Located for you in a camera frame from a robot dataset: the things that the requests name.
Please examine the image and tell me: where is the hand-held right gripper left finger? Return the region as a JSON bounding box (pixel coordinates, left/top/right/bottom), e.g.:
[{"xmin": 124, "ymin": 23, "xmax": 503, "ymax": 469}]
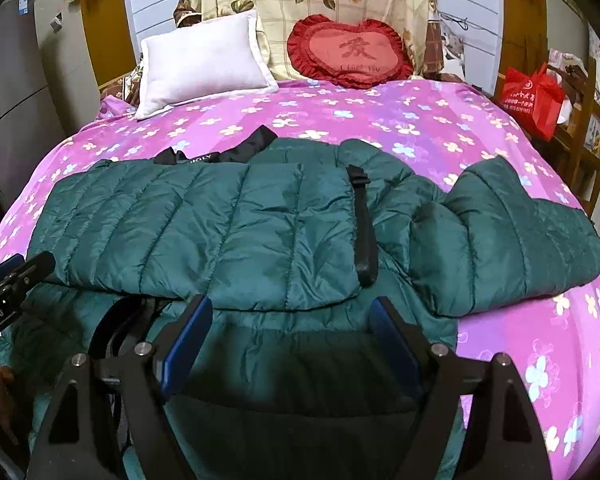
[{"xmin": 27, "ymin": 295, "xmax": 214, "ymax": 480}]

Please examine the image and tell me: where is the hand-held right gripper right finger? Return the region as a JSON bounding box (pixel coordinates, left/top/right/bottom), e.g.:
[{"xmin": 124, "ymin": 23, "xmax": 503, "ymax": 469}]
[{"xmin": 369, "ymin": 297, "xmax": 553, "ymax": 480}]

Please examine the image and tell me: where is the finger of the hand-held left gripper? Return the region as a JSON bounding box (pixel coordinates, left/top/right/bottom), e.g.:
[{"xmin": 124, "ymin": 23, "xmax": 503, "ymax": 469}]
[
  {"xmin": 0, "ymin": 251, "xmax": 57, "ymax": 306},
  {"xmin": 0, "ymin": 254, "xmax": 26, "ymax": 283}
]

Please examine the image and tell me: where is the dark green puffer jacket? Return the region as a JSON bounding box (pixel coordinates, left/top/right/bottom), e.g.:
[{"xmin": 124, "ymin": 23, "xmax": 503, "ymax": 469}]
[{"xmin": 0, "ymin": 125, "xmax": 600, "ymax": 480}]

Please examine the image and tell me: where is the grey refrigerator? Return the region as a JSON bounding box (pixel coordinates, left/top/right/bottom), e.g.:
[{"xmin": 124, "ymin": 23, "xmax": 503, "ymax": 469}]
[{"xmin": 0, "ymin": 0, "xmax": 102, "ymax": 213}]

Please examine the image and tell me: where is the purple floral bed sheet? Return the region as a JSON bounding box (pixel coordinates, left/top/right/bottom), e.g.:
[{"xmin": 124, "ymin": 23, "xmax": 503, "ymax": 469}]
[{"xmin": 0, "ymin": 77, "xmax": 600, "ymax": 480}]

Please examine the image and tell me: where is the wooden bed headboard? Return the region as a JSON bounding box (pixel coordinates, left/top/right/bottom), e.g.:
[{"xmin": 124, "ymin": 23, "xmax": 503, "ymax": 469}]
[{"xmin": 80, "ymin": 0, "xmax": 548, "ymax": 103}]

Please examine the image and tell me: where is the white pillow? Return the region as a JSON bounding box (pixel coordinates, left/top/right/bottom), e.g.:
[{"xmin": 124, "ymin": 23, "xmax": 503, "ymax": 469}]
[{"xmin": 134, "ymin": 9, "xmax": 280, "ymax": 121}]

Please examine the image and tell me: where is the red shopping bag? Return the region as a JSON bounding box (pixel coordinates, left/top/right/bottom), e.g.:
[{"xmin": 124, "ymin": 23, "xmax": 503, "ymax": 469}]
[{"xmin": 500, "ymin": 62, "xmax": 567, "ymax": 142}]

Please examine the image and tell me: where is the wooden shelf rack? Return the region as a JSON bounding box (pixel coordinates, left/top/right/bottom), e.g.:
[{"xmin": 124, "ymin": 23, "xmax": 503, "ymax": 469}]
[{"xmin": 555, "ymin": 57, "xmax": 600, "ymax": 213}]

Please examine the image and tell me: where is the red heart-shaped cushion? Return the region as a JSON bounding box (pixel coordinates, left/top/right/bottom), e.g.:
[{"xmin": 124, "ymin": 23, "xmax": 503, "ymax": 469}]
[{"xmin": 286, "ymin": 14, "xmax": 415, "ymax": 90}]

